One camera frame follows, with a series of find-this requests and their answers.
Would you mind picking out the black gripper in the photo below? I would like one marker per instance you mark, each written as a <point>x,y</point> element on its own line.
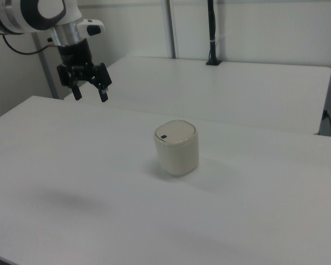
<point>74,53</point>

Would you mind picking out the cream flip-lid trash bin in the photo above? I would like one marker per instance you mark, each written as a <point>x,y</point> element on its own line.
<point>176,151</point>

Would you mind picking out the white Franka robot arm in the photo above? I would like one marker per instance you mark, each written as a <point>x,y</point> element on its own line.
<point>13,16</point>

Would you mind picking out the grey metal partition post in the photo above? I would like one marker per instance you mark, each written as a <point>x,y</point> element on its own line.
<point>171,27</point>
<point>45,69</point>

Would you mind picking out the black camera pole with clamp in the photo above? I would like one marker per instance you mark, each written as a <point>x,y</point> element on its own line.
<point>213,33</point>

